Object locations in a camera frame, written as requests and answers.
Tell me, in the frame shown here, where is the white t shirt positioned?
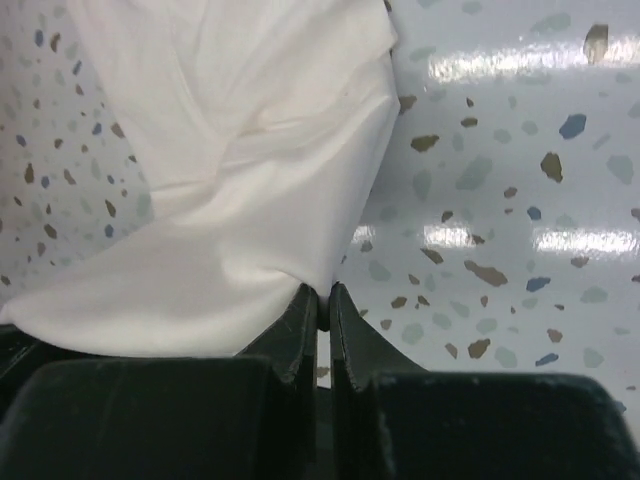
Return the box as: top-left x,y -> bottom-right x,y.
1,1 -> 399,357

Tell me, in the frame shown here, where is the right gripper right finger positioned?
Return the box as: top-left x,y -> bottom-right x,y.
329,283 -> 425,391

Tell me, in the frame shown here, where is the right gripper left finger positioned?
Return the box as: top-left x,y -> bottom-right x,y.
237,285 -> 318,388

